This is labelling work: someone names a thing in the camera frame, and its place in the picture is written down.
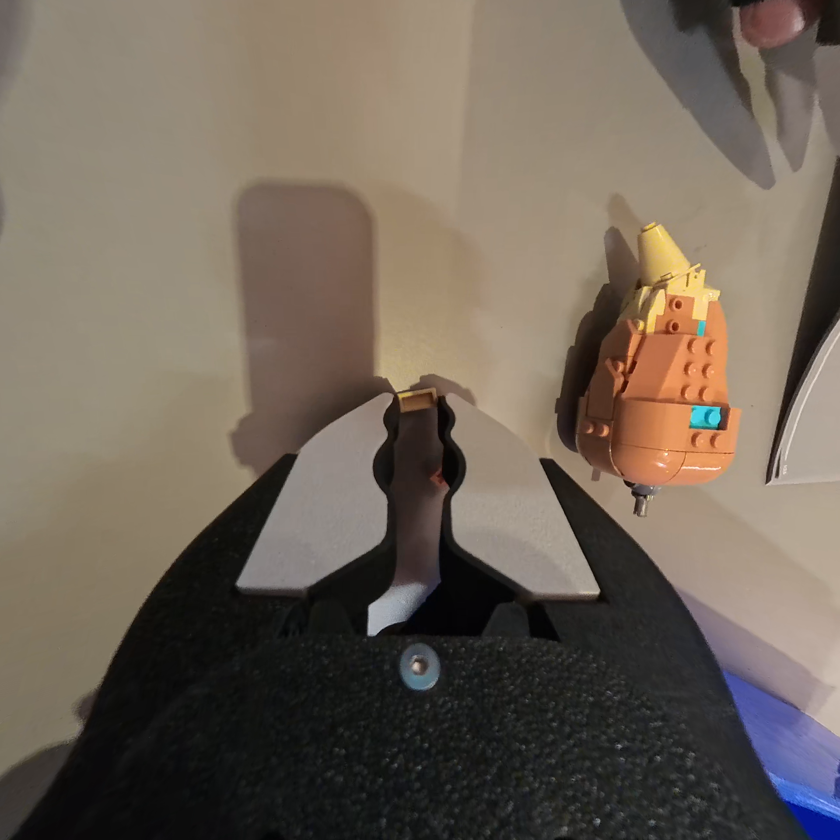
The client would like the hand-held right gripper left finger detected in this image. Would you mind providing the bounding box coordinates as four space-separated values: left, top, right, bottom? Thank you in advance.
235 392 403 599

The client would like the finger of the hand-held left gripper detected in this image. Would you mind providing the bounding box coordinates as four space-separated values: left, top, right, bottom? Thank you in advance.
760 36 824 175
620 0 777 193

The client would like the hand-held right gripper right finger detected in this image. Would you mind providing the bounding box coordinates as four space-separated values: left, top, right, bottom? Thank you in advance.
437 394 602 602

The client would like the brown toy brick model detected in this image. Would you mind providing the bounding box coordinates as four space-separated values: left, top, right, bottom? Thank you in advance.
574 222 742 519

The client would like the blue plastic bin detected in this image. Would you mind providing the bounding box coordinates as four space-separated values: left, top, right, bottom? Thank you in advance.
721 668 840 840

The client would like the grey desk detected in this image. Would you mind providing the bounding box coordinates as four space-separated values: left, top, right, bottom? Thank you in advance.
0 0 840 802

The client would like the person's left hand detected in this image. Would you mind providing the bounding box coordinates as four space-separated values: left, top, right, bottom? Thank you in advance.
738 0 809 51

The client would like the grey instruction booklet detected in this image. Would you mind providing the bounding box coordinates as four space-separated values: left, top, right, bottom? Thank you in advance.
764 154 840 488

